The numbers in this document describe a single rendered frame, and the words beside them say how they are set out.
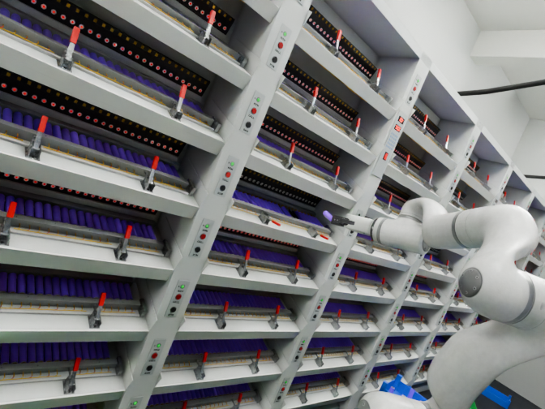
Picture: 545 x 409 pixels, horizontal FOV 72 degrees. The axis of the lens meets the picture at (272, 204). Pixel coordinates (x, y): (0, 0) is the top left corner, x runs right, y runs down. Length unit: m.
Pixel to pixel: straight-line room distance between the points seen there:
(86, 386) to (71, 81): 0.83
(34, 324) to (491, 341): 1.01
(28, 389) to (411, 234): 1.10
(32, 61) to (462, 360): 1.01
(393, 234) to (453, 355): 0.43
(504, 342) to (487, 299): 0.14
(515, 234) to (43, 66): 0.97
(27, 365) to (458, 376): 1.04
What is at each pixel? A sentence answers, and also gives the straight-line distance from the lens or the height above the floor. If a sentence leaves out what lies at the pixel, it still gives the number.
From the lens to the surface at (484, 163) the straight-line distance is 2.96.
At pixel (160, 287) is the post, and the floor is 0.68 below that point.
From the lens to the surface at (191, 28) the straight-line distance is 1.09.
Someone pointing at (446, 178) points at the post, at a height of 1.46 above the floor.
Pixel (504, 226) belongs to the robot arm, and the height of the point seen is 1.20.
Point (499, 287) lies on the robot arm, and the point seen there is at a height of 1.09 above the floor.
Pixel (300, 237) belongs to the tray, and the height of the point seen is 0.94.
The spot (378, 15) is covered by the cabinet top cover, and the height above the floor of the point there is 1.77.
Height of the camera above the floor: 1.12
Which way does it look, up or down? 4 degrees down
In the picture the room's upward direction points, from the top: 23 degrees clockwise
